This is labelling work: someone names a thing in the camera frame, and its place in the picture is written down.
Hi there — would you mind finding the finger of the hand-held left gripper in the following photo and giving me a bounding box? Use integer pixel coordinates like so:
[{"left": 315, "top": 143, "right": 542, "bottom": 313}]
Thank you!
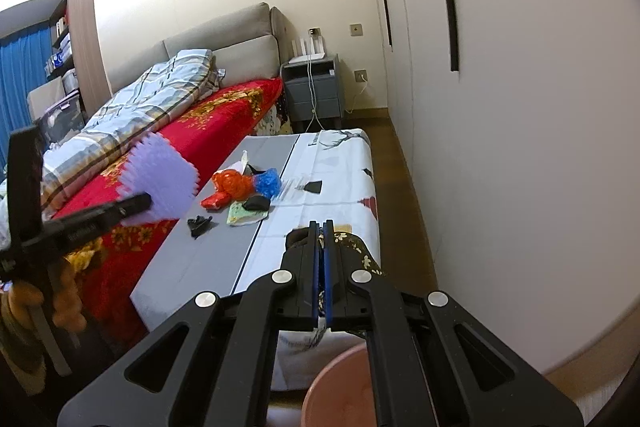
[{"left": 102, "top": 193, "right": 152, "bottom": 228}]

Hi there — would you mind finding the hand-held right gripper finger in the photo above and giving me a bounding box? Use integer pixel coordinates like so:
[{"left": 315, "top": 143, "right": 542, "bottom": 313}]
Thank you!
[
  {"left": 56, "top": 221, "right": 323, "bottom": 427},
  {"left": 322, "top": 219, "right": 585, "bottom": 427}
]

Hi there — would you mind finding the dark floral cloth piece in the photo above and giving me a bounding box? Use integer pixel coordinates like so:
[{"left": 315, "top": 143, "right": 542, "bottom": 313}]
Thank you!
[{"left": 285, "top": 229, "right": 386, "bottom": 278}]

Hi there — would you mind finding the pink trash bin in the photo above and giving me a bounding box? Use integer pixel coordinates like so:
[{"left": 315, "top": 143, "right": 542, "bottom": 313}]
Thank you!
[{"left": 301, "top": 341, "right": 373, "bottom": 427}]

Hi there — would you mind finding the green snack packet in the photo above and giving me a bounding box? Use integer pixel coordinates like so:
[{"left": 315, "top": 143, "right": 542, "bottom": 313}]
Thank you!
[{"left": 226, "top": 202, "right": 266, "bottom": 226}]

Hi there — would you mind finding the red plastic wrapper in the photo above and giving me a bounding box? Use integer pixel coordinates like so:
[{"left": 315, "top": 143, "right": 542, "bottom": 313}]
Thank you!
[{"left": 201, "top": 169, "right": 256, "bottom": 210}]

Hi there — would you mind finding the person's left forearm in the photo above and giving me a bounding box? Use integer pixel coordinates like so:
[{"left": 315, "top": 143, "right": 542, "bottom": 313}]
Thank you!
[{"left": 0, "top": 314, "right": 56, "bottom": 400}]

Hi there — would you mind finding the person's left hand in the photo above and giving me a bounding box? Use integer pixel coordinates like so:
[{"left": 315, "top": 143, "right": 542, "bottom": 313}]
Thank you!
[{"left": 0, "top": 257, "right": 88, "bottom": 333}]

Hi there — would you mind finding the clear storage box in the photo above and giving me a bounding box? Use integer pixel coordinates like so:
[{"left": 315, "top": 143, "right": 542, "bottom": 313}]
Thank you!
[{"left": 30, "top": 92, "right": 87, "bottom": 142}]

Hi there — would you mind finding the blue plastic wrapper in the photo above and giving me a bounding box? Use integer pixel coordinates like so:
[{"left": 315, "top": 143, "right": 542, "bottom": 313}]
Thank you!
[{"left": 252, "top": 167, "right": 283, "bottom": 198}]

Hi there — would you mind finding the grey table mat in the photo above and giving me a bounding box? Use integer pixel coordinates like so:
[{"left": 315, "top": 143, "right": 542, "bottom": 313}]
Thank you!
[{"left": 130, "top": 134, "right": 301, "bottom": 333}]

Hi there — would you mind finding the plaid quilt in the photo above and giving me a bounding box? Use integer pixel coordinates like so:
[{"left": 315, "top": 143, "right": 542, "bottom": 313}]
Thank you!
[{"left": 40, "top": 49, "right": 226, "bottom": 212}]

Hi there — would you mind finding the blue curtain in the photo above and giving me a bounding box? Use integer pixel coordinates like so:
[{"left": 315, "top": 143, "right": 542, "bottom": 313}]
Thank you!
[{"left": 0, "top": 32, "right": 56, "bottom": 168}]

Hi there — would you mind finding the red floral blanket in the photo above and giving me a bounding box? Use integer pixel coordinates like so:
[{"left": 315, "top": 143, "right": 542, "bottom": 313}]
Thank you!
[{"left": 50, "top": 77, "right": 286, "bottom": 348}]

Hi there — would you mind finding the printed bed sheet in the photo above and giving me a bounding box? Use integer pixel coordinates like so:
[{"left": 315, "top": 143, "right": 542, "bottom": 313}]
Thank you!
[{"left": 257, "top": 97, "right": 293, "bottom": 138}]

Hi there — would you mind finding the wooden shelf unit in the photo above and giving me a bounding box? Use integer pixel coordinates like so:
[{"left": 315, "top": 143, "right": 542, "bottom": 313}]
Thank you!
[{"left": 50, "top": 0, "right": 113, "bottom": 118}]

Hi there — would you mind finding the grey nightstand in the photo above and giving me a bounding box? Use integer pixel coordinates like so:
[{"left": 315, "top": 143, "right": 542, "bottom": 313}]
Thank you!
[{"left": 280, "top": 54, "right": 346, "bottom": 132}]

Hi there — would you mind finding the beige padded headboard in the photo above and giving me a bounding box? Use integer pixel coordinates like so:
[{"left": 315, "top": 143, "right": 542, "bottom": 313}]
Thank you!
[{"left": 107, "top": 2, "right": 301, "bottom": 95}]

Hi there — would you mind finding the white router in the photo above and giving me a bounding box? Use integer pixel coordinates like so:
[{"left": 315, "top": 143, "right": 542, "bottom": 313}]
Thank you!
[{"left": 287, "top": 34, "right": 328, "bottom": 65}]

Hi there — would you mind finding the white wardrobe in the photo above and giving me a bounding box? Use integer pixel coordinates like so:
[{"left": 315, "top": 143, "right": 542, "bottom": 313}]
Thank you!
[{"left": 357, "top": 0, "right": 640, "bottom": 373}]

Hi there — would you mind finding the white router cable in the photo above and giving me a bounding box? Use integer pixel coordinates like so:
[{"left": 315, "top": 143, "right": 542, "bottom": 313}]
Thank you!
[{"left": 305, "top": 57, "right": 323, "bottom": 132}]

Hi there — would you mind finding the white charger cable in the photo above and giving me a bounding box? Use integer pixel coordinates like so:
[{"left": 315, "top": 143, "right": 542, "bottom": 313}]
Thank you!
[{"left": 345, "top": 79, "right": 368, "bottom": 115}]

